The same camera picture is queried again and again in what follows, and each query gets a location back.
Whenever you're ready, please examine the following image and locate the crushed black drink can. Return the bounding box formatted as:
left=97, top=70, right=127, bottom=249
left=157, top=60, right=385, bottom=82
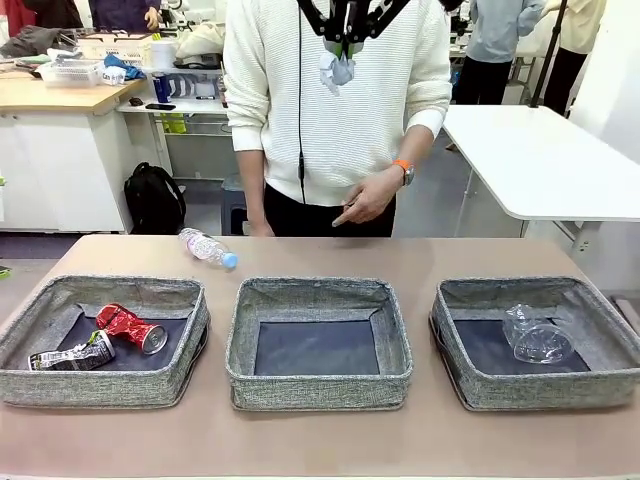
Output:
left=27, top=329, right=118, bottom=373

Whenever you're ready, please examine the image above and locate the background person dark blue top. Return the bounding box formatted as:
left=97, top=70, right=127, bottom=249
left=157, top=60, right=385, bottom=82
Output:
left=89, top=0, right=164, bottom=32

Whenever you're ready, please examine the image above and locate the grey cloth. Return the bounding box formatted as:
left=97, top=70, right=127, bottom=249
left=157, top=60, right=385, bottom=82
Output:
left=0, top=24, right=64, bottom=59

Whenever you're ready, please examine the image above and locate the black earphone cable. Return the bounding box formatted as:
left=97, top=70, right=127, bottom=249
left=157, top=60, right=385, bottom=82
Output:
left=297, top=0, right=308, bottom=205

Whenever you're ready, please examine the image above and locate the white paper ball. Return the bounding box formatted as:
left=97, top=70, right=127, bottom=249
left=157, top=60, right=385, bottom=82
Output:
left=318, top=51, right=357, bottom=97

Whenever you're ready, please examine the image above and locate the background person light blue shirt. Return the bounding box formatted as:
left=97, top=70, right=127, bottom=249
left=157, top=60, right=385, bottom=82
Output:
left=456, top=0, right=547, bottom=107

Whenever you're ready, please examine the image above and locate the wooden top desk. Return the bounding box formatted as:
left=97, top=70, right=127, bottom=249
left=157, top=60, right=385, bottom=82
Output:
left=0, top=74, right=149, bottom=234

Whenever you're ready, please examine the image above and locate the orange wristwatch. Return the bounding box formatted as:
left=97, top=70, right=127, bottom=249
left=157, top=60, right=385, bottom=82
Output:
left=392, top=158, right=417, bottom=188

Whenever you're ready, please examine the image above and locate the black tripod pole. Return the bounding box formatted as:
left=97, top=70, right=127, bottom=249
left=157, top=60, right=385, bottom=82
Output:
left=528, top=0, right=569, bottom=109

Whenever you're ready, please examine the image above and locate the person in white sweater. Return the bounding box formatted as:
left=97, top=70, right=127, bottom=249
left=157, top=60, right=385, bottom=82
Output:
left=222, top=0, right=454, bottom=239

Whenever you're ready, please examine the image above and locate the background person black jacket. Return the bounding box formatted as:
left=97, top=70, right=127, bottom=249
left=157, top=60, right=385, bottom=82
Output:
left=23, top=0, right=84, bottom=29

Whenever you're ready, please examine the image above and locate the background person cream top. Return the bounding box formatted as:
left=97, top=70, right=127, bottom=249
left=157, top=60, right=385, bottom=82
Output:
left=542, top=0, right=609, bottom=118

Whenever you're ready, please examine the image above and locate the white shelf unit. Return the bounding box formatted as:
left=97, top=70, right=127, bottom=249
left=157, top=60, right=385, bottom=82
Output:
left=116, top=97, right=235, bottom=177

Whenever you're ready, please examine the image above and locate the blue cloth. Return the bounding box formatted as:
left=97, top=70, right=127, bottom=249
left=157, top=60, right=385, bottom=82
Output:
left=102, top=53, right=149, bottom=82

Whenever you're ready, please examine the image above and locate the grey stool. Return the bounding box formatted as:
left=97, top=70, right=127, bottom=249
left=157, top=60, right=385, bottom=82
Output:
left=219, top=174, right=250, bottom=237

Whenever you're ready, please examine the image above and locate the white bag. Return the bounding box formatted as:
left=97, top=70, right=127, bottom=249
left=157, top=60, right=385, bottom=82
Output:
left=174, top=22, right=227, bottom=69

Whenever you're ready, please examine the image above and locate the clear plastic bottle blue cap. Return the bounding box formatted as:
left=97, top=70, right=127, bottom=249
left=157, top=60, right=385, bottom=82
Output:
left=177, top=226, right=240, bottom=272

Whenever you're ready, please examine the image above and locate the person's left hand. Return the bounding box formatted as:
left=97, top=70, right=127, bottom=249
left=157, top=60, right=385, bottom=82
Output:
left=332, top=169, right=401, bottom=227

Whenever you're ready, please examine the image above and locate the crushed red drink can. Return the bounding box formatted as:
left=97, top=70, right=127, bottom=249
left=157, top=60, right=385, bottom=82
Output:
left=94, top=302, right=170, bottom=357

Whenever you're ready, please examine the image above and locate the white plastic tray basket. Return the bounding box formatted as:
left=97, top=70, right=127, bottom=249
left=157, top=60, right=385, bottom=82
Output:
left=37, top=59, right=104, bottom=89

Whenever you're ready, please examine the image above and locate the person's left forearm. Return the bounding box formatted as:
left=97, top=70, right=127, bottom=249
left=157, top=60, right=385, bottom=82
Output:
left=397, top=122, right=437, bottom=166

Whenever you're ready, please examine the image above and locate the grey fabric basket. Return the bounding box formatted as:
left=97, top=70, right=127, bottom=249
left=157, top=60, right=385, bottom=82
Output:
left=224, top=277, right=414, bottom=413
left=428, top=276, right=640, bottom=413
left=0, top=274, right=212, bottom=409

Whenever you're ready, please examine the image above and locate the person's right forearm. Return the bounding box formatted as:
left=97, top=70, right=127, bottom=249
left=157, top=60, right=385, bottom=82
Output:
left=234, top=148, right=267, bottom=231

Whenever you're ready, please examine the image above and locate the white lattice crate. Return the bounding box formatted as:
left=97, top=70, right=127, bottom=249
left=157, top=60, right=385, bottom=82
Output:
left=77, top=37, right=154, bottom=67

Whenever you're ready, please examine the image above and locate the crushed clear plastic cup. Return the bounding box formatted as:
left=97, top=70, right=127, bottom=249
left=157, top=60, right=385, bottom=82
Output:
left=501, top=302, right=576, bottom=365

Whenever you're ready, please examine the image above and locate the black backpack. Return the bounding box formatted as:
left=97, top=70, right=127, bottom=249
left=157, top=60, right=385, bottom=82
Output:
left=123, top=160, right=188, bottom=236

